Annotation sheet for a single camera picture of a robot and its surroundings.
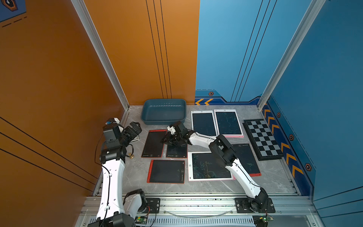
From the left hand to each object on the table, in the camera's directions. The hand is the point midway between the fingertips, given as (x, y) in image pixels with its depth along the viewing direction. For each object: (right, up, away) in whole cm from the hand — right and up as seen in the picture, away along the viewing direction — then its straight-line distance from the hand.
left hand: (134, 125), depth 76 cm
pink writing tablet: (+39, -26, +11) cm, 48 cm away
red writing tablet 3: (+66, -19, +14) cm, 70 cm away
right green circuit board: (+66, -47, -7) cm, 82 cm away
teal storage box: (+9, +9, +39) cm, 41 cm away
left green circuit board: (+5, -48, -5) cm, 48 cm away
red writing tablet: (+6, -16, +18) cm, 25 cm away
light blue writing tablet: (+42, +1, +33) cm, 53 cm away
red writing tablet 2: (+19, -19, +21) cm, 34 cm away
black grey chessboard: (+81, -12, +18) cm, 83 cm away
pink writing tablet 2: (+61, 0, +32) cm, 69 cm away
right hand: (+11, -12, +19) cm, 25 cm away
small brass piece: (-7, -21, +15) cm, 27 cm away
